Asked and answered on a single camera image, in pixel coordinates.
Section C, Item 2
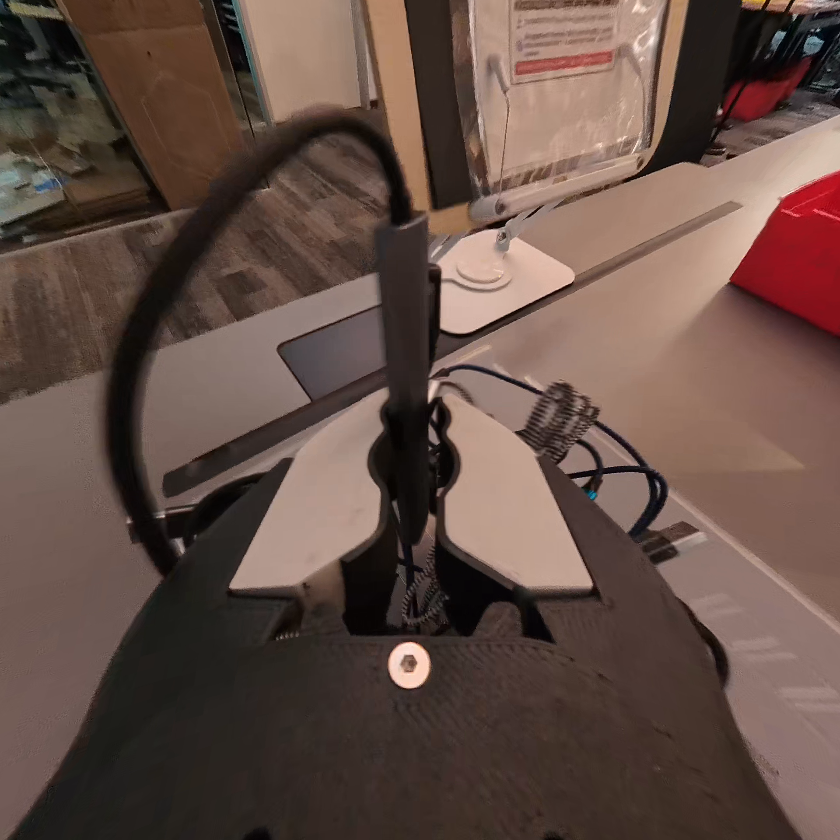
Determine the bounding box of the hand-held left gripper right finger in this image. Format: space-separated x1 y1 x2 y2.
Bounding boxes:
433 392 597 601

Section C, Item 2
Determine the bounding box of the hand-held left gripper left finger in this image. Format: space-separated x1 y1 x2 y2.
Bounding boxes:
228 390 403 611

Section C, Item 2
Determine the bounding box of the blue braided usb cable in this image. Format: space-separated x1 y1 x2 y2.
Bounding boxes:
430 364 670 539

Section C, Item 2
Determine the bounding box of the thick black hub cable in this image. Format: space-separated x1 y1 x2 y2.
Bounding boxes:
105 105 421 578

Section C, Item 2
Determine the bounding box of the clear plastic bin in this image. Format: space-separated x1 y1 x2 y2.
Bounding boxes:
128 420 840 756

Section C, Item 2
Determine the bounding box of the red plastic bin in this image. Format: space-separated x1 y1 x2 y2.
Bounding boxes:
730 172 840 337

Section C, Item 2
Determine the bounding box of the white tablet stand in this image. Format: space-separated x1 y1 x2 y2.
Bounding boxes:
430 49 651 336

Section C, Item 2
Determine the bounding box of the wooden sign board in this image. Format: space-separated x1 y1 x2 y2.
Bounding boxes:
362 0 726 238

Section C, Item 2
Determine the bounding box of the large cardboard box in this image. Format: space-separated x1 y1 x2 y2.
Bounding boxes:
56 0 247 211

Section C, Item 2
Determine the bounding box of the red floor bin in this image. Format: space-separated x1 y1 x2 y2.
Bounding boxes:
725 62 815 122

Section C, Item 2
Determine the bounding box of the black-white braided cable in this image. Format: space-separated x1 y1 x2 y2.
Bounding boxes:
397 379 601 634

